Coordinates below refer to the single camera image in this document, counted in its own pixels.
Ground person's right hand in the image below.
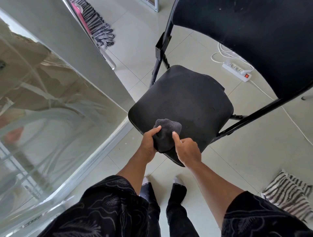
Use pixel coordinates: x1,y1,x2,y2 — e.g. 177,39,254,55
172,131,202,168

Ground person's left hand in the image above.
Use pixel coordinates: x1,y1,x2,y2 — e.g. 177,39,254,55
138,125,162,163

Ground dark grey cloth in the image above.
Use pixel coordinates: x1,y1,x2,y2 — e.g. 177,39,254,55
153,119,182,154

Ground person's left forearm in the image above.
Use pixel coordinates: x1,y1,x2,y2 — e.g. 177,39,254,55
116,149,157,196

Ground person's right forearm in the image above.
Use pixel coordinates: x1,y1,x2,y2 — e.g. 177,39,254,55
188,160,245,230

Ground black folding chair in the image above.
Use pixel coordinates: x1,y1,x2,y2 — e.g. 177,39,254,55
128,0,313,167

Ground person's black trousers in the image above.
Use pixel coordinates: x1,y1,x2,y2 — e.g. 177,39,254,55
139,182,200,237

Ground white power strip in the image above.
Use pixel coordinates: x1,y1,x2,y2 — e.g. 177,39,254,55
222,61,252,82

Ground person's black patterned shirt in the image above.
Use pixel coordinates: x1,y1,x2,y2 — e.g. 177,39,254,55
37,175,313,237

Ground glass sliding door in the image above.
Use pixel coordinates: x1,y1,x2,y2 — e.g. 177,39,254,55
0,7,134,237

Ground zebra striped cloth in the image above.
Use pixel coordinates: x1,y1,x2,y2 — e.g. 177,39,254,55
261,170,313,223

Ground striped fringed rug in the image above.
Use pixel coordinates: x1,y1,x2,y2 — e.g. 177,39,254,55
71,0,115,50

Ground pink object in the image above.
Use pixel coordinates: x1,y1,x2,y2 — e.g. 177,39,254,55
71,2,91,35

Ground white power cable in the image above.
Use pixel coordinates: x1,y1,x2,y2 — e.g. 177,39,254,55
211,43,313,146

